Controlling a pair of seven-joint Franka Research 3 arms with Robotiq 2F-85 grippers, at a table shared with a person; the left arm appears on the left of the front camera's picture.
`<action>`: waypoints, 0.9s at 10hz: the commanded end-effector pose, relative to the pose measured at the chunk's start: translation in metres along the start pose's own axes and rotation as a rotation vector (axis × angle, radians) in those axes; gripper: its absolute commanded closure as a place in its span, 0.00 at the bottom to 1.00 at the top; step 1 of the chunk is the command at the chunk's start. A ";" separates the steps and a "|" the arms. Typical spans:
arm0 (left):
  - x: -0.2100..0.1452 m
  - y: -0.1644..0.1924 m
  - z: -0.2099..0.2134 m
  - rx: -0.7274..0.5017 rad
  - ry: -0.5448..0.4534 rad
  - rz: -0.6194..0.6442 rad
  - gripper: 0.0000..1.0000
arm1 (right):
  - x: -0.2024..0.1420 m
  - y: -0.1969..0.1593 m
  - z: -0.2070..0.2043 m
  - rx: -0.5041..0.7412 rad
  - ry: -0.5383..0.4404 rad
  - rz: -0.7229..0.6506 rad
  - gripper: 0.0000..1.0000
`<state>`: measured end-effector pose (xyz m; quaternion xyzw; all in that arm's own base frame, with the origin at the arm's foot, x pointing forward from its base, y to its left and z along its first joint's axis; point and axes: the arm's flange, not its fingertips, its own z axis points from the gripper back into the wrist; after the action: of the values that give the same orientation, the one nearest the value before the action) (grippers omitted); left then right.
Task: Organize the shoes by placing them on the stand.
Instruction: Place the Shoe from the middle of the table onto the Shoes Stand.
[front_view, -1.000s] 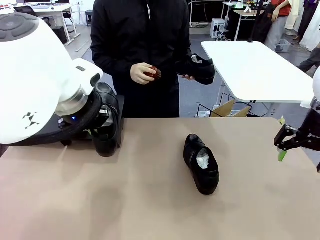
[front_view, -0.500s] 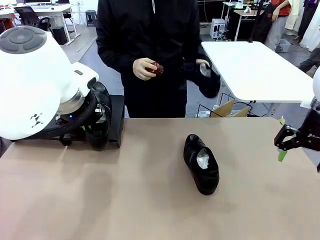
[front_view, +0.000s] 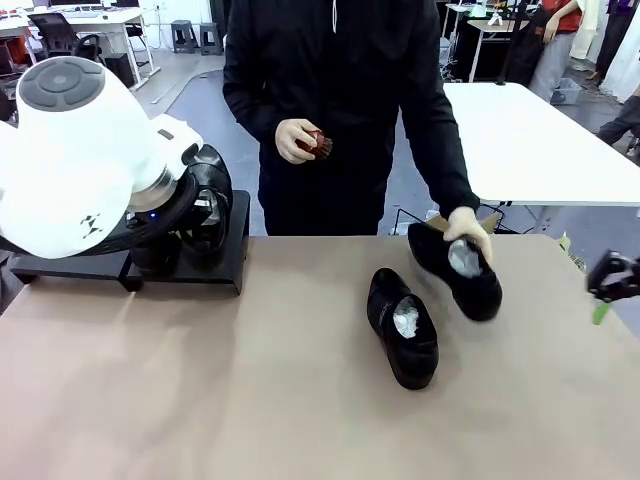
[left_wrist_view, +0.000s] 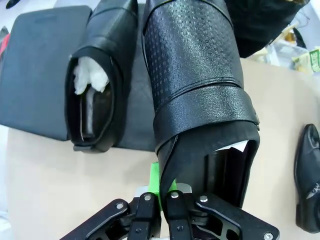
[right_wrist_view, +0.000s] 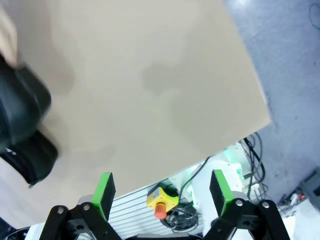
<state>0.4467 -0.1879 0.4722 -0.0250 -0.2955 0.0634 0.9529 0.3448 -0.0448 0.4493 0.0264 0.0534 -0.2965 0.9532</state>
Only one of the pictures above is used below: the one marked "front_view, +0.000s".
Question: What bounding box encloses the grey plastic stool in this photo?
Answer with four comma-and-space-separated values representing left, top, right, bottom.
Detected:
199, 22, 225, 56
171, 19, 199, 54

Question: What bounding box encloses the grey storage bin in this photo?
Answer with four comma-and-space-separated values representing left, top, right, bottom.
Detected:
549, 77, 584, 106

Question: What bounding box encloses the person's left hand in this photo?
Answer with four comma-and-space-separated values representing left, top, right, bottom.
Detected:
443, 207, 495, 265

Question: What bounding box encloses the brown cardboard box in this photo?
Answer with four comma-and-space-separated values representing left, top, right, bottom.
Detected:
424, 209, 503, 235

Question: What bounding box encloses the person's right forearm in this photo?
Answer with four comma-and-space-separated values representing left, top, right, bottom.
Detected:
223, 74, 291, 141

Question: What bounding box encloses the person in black jacket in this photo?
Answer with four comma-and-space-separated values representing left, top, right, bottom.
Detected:
222, 0, 481, 237

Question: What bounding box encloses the black computer tower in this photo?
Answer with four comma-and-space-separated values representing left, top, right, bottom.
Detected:
103, 52, 136, 90

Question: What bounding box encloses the seated bystander in dark trousers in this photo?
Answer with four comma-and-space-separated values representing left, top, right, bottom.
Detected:
597, 82, 640, 161

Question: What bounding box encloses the bystander in red shirt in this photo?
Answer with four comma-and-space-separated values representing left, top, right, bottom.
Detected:
528, 0, 585, 101

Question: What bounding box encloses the black shoe stand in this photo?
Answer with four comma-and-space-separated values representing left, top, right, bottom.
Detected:
10, 247, 132, 290
127, 189, 251, 296

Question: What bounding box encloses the red shoe brush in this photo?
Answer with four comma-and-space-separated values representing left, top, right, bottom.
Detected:
298, 128, 335, 160

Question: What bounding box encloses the person's left forearm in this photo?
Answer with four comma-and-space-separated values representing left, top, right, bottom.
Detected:
399, 99, 481, 216

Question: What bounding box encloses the white computer case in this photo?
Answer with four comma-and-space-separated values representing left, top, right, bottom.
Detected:
439, 37, 459, 81

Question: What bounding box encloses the large white table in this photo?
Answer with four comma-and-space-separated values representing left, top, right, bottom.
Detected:
442, 82, 640, 208

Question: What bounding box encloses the black mesh office chair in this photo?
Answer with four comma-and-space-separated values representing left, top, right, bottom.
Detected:
27, 12, 104, 64

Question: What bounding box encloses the small background table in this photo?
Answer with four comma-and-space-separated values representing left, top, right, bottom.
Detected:
467, 18, 534, 84

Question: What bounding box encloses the black stand pole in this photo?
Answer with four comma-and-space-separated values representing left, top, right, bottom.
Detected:
494, 0, 524, 87

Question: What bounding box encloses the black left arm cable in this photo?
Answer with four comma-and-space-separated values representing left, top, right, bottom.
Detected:
99, 187, 204, 256

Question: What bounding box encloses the white office desk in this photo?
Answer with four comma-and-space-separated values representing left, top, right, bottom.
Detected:
0, 7, 161, 92

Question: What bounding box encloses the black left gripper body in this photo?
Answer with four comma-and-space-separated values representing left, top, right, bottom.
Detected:
124, 187, 201, 276

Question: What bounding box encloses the black round-toe leather shoe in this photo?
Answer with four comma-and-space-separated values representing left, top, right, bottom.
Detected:
407, 222, 503, 322
367, 268, 440, 391

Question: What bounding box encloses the person's right hand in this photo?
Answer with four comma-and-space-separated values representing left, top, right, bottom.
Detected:
274, 118, 321, 165

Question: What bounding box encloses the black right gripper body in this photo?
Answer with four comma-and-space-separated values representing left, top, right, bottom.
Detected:
597, 249, 640, 302

